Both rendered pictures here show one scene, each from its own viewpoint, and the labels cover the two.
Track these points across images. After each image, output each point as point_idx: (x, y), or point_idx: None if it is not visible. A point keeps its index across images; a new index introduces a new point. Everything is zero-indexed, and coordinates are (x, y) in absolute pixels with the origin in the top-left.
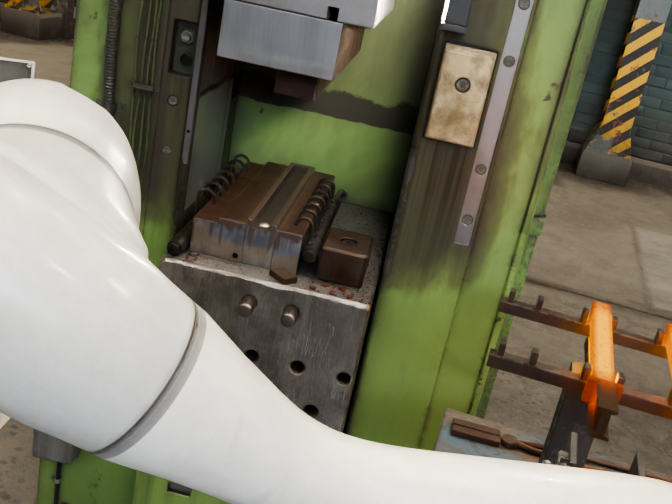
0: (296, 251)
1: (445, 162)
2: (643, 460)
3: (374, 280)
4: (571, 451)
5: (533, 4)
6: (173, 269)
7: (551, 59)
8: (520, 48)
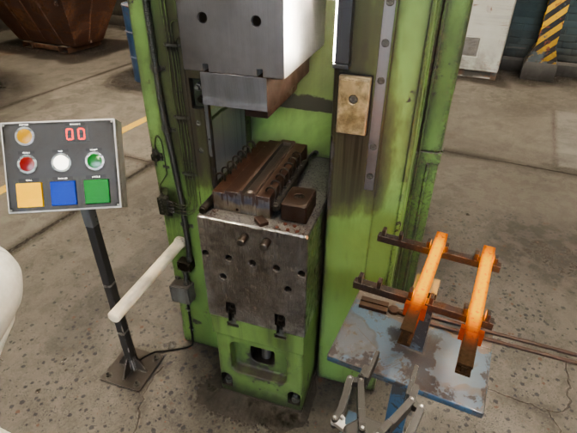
0: (268, 206)
1: (351, 144)
2: (416, 371)
3: (317, 216)
4: (368, 367)
5: (391, 43)
6: (203, 221)
7: (408, 76)
8: (386, 71)
